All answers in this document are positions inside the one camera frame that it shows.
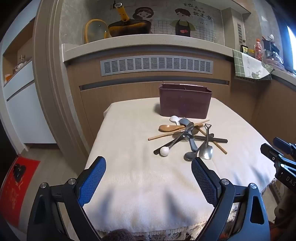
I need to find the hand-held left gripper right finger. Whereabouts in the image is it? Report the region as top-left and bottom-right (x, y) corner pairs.
(191, 157), (271, 241)

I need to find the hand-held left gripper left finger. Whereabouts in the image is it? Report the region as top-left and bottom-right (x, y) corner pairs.
(27, 156), (107, 241)

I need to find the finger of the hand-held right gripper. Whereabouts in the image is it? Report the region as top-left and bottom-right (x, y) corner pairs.
(260, 143), (296, 168)
(272, 137), (296, 155)

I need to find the shovel-shaped metal spoon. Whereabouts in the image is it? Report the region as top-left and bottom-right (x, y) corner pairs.
(198, 123), (214, 160)

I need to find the wooden spoon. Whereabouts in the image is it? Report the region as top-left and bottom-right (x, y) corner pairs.
(159, 124), (186, 133)

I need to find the white plastic spoon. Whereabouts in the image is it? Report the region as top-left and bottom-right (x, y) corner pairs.
(169, 115), (183, 126)

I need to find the maroon plastic utensil holder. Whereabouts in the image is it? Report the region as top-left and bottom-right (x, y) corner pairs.
(159, 83), (213, 118)

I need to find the white tablecloth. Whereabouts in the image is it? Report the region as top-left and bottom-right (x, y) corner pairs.
(82, 97), (277, 232)

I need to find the red floor mat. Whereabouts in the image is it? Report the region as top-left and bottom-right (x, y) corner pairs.
(0, 156), (41, 228)

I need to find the green-edged white cloth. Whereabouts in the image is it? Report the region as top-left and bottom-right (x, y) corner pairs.
(232, 49), (275, 81)

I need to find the white cabinet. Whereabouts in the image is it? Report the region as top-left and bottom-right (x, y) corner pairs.
(2, 14), (58, 145)

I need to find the red snack bag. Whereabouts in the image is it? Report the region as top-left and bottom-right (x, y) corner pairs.
(254, 38), (264, 59)

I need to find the kitchen counter with wooden front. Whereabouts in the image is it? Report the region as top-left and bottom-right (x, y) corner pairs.
(62, 34), (296, 149)

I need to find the grey vent grille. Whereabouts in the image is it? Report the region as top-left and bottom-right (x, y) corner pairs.
(100, 56), (214, 77)

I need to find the glass lid with yellow rim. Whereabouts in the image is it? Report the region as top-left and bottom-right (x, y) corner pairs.
(85, 19), (110, 44)

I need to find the white wall vent panel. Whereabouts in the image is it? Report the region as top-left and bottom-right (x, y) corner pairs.
(236, 23), (246, 43)

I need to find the black pan with yellow handle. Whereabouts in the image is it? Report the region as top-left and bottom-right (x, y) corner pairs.
(107, 2), (152, 37)

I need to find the cartoon wall sticker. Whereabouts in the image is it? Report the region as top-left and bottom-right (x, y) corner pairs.
(132, 2), (219, 38)

